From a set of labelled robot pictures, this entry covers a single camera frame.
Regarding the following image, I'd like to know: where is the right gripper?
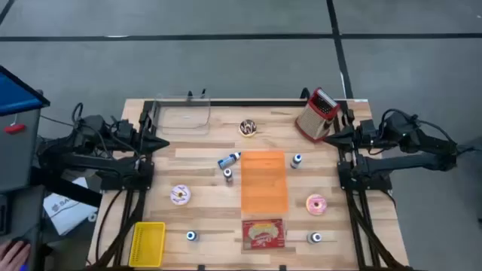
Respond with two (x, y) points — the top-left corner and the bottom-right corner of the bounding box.
(322, 126), (377, 152)

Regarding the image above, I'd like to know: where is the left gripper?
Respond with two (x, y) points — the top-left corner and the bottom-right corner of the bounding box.
(120, 127), (171, 155)

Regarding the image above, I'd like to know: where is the white sprinkled donut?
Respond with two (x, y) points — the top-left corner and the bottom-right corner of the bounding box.
(169, 184), (192, 206)

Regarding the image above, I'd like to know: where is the red metal box grater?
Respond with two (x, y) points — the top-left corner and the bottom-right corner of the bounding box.
(294, 87), (342, 144)

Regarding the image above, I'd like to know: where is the clear plastic container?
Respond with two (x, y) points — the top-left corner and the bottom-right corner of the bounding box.
(153, 93), (212, 136)

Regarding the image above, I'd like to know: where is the orange translucent plastic bin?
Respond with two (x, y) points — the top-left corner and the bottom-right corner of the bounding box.
(239, 150), (290, 215)

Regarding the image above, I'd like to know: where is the yellow plastic basket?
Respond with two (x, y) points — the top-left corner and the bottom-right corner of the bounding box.
(128, 221), (166, 268)

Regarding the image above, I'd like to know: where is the white paper bag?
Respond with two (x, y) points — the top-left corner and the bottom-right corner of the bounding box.
(42, 176), (99, 236)

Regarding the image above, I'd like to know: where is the red snack packet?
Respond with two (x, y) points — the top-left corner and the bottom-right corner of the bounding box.
(241, 218), (286, 251)

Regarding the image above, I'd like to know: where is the grey monitor desk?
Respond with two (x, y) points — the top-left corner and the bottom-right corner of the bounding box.
(0, 107), (42, 193)

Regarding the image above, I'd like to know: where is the large computer monitor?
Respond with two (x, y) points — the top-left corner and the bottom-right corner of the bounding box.
(0, 64), (51, 117)

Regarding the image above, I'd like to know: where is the grey keyboard desk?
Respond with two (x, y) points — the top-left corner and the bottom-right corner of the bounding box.
(0, 184), (44, 271)

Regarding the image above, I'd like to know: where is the black keyboard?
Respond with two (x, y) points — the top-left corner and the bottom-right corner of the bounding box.
(0, 193), (11, 236)

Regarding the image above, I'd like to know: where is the person's hand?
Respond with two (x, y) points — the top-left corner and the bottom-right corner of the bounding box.
(0, 239), (32, 271)

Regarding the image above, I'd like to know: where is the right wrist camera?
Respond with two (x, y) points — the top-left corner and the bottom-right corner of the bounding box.
(359, 119), (378, 139)

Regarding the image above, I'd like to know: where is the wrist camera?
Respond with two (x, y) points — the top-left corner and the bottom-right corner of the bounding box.
(114, 119), (136, 141)
(359, 119), (378, 139)

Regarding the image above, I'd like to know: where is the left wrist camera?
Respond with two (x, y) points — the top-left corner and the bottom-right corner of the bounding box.
(114, 119), (136, 141)

